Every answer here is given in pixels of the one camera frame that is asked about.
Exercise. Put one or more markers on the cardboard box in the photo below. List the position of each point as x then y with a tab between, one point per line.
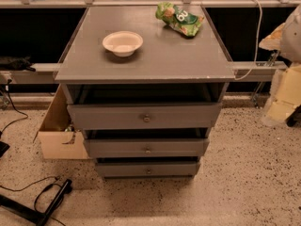
58	138

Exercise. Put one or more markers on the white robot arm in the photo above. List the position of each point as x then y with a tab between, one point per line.
286	39

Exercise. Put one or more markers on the black metal stand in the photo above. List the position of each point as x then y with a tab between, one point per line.
33	214

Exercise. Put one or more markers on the grey top drawer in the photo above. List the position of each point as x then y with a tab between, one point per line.
114	117

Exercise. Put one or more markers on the grey bottom drawer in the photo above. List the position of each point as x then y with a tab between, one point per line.
113	170

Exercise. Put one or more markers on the green snack bag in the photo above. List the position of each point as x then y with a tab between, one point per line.
179	19

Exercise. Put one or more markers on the white paper bowl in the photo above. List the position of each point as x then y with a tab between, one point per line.
122	43

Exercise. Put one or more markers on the grey middle drawer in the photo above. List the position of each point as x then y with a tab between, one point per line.
114	148

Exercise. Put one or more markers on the black bag on rail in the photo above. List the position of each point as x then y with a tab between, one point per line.
14	63

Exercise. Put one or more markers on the grey drawer cabinet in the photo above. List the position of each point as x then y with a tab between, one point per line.
177	133

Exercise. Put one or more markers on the metal railing frame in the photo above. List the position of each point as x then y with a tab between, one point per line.
260	71

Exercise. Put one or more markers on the grey drawer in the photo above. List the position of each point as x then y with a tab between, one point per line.
114	117
113	170
114	148

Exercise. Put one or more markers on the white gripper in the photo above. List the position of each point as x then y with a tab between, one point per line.
292	40

